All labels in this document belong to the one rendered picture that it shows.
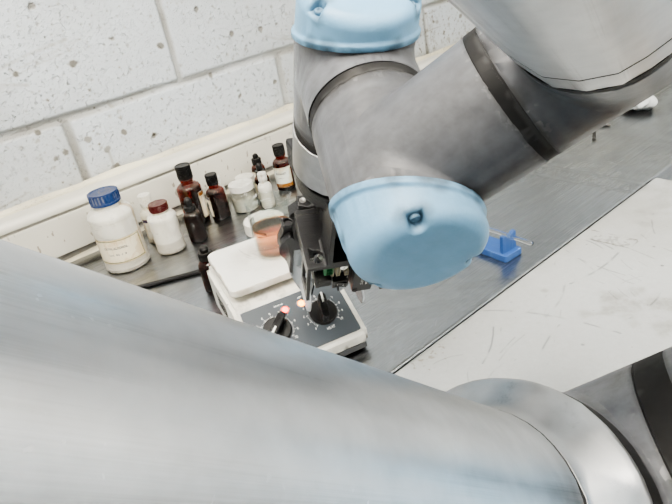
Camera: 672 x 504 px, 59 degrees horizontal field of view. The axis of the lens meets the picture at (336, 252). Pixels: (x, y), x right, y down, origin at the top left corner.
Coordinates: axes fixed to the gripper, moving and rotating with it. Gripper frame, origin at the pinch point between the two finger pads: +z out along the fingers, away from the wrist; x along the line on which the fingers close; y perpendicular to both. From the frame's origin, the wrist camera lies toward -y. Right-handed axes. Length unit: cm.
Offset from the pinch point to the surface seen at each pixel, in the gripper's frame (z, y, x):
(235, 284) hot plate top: 4.4, -3.6, -9.3
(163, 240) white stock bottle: 25.9, -27.3, -19.7
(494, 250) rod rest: 10.2, -6.3, 25.5
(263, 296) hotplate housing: 5.1, -1.9, -6.4
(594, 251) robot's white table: 7.5, -2.2, 37.2
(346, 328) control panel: 4.9, 3.9, 2.0
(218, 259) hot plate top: 8.1, -10.0, -10.9
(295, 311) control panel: 4.9, 0.8, -3.2
